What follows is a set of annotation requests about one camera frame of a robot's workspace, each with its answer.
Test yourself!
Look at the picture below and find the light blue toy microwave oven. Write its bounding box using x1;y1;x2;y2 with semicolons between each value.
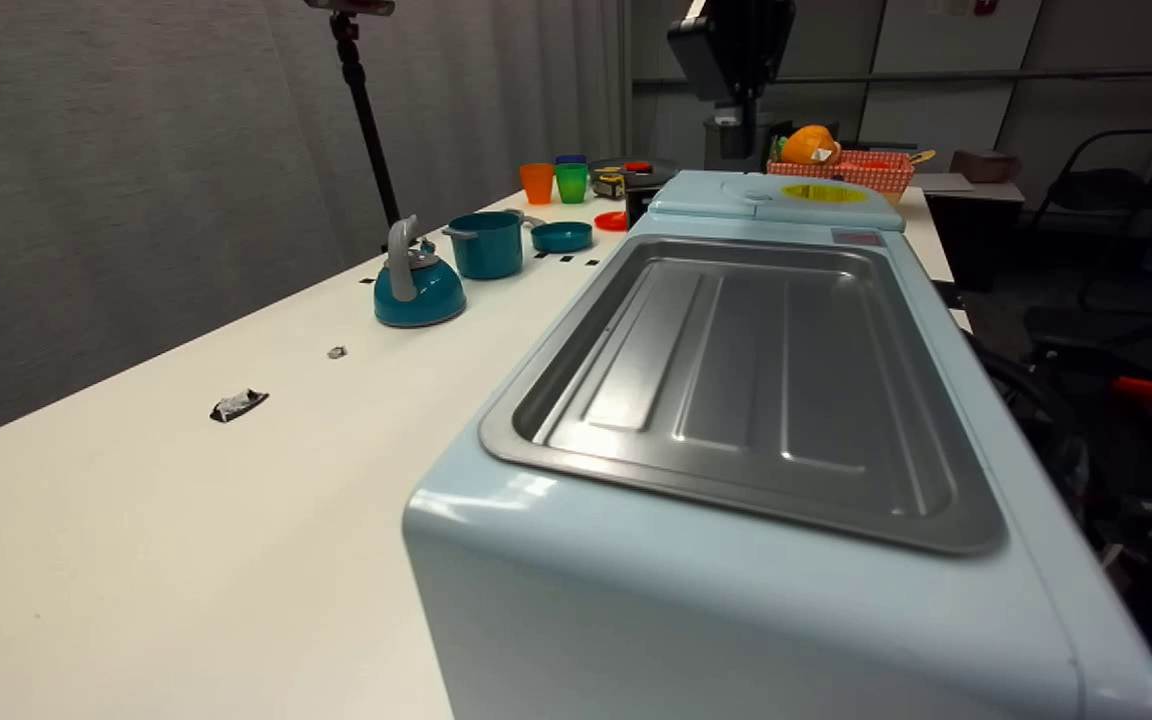
402;171;1152;720

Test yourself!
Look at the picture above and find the black camera tripod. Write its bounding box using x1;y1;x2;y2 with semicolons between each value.
303;0;400;222

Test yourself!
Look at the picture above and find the teal toy pot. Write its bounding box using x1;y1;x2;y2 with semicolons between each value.
449;211;524;278

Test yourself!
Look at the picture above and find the teal toy kettle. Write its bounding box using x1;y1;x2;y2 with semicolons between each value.
372;214;467;328

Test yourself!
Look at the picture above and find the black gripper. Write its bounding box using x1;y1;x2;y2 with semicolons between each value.
668;0;797;128

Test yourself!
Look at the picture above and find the teal small pan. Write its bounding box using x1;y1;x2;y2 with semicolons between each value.
533;219;590;256

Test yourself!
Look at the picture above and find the small metal clip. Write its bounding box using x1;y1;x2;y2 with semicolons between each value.
207;386;268;424

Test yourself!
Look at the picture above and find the green plastic cup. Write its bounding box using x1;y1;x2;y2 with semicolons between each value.
557;154;590;202

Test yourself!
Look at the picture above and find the yellow round button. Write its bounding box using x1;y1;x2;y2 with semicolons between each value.
780;184;866;202

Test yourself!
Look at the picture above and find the orange plastic cup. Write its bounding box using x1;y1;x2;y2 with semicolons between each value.
520;160;557;202

